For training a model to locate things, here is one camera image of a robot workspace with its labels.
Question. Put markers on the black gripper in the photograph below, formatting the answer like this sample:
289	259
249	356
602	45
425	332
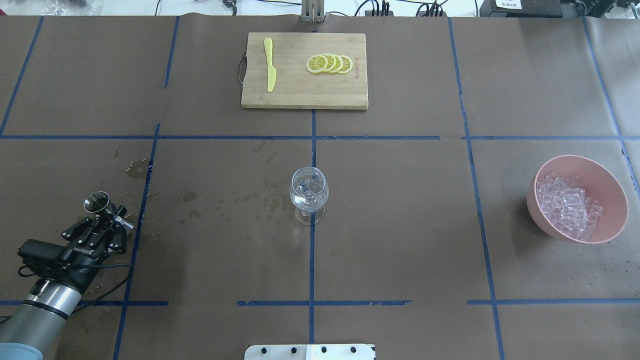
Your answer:
75	260

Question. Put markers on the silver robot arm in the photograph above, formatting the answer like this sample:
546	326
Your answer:
31	330

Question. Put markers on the clear wine glass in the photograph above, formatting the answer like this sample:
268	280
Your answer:
309	193

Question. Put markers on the clear ice cubes pile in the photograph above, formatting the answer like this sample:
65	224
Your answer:
567	205

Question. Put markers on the bamboo cutting board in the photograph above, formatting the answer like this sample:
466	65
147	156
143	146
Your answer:
296	87

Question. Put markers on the yellow plastic knife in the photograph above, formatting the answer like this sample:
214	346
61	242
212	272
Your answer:
272	73

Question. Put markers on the lemon slice leftmost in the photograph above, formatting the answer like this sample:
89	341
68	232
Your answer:
317	64

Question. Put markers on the lemon slice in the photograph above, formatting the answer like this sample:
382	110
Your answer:
337	64
330	63
317	64
346	64

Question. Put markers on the lemon slice rightmost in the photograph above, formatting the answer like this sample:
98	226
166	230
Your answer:
346	64

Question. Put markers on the pink bowl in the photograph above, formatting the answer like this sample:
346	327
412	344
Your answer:
598	182

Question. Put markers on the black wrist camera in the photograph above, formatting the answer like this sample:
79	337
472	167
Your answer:
41	257

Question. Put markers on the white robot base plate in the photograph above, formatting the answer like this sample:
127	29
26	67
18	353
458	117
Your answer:
331	351

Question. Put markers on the aluminium frame post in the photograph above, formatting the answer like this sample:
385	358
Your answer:
313	11

